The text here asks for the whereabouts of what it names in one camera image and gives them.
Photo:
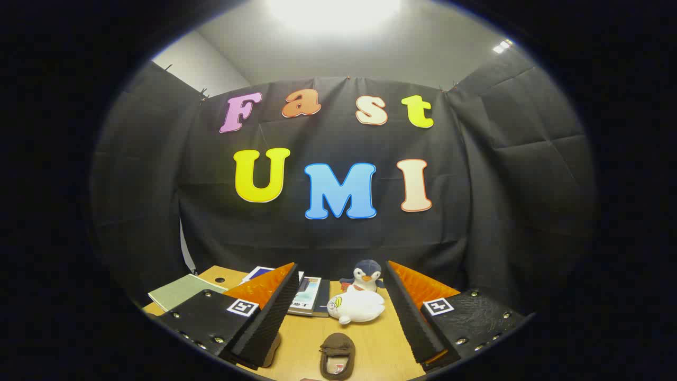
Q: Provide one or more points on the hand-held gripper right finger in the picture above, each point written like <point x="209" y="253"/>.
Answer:
<point x="412" y="317"/>

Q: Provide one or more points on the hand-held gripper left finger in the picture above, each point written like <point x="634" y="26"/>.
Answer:
<point x="270" y="317"/>

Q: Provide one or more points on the green fabric storage box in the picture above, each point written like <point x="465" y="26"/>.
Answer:
<point x="182" y="291"/>

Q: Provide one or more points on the white book with sky cover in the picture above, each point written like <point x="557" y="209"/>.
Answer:
<point x="307" y="299"/>

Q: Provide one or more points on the white plush duck toy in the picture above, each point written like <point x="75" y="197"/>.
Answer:
<point x="359" y="307"/>

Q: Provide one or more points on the black book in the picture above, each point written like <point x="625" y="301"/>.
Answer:
<point x="323" y="299"/>

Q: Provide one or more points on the penguin plush toy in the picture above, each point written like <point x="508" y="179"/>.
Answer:
<point x="366" y="272"/>

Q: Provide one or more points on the small ceiling light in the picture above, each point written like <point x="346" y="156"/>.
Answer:
<point x="502" y="46"/>

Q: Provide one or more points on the large ceiling light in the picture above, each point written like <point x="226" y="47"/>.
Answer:
<point x="333" y="10"/>

